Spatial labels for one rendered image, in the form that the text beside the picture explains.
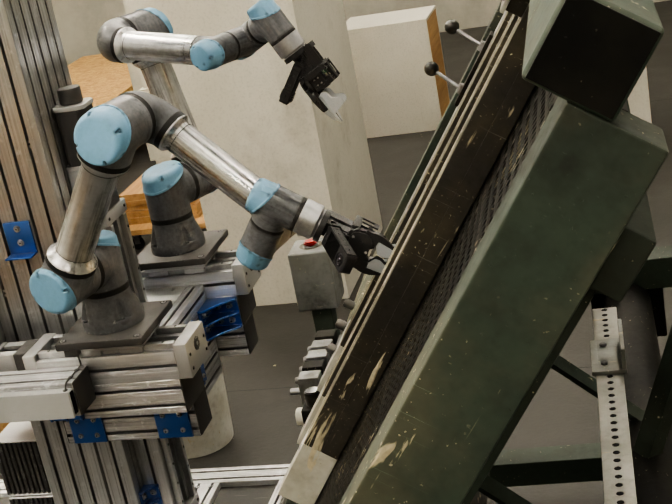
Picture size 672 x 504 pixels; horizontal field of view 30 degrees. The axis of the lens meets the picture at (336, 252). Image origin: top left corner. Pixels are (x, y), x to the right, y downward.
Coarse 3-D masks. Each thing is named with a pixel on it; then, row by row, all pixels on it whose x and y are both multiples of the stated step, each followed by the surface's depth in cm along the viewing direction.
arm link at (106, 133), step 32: (128, 96) 267; (96, 128) 258; (128, 128) 260; (96, 160) 261; (128, 160) 265; (96, 192) 268; (64, 224) 276; (96, 224) 274; (64, 256) 278; (32, 288) 283; (64, 288) 278; (96, 288) 290
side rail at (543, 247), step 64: (576, 128) 120; (640, 128) 122; (512, 192) 127; (576, 192) 122; (640, 192) 121; (512, 256) 126; (576, 256) 125; (448, 320) 130; (512, 320) 128; (448, 384) 132; (512, 384) 131; (384, 448) 136; (448, 448) 135
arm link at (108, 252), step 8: (104, 232) 296; (112, 232) 296; (104, 240) 292; (112, 240) 294; (96, 248) 292; (104, 248) 292; (112, 248) 294; (120, 248) 298; (96, 256) 290; (104, 256) 292; (112, 256) 294; (120, 256) 297; (104, 264) 291; (112, 264) 294; (120, 264) 297; (104, 272) 291; (112, 272) 294; (120, 272) 297; (104, 280) 292; (112, 280) 295; (120, 280) 297; (104, 288) 295; (112, 288) 296
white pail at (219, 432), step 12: (216, 384) 449; (216, 396) 450; (216, 408) 450; (228, 408) 459; (216, 420) 451; (228, 420) 458; (204, 432) 449; (216, 432) 452; (228, 432) 458; (192, 444) 450; (204, 444) 451; (216, 444) 453; (192, 456) 452
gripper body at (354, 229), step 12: (324, 216) 253; (336, 216) 258; (360, 216) 259; (324, 228) 255; (348, 228) 257; (360, 228) 257; (372, 228) 259; (348, 240) 253; (360, 240) 253; (360, 252) 254
